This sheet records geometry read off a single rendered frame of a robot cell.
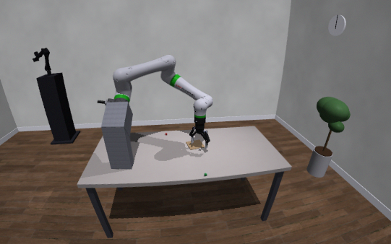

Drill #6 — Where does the tan mat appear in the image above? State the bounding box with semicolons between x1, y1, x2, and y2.
186;140;205;150

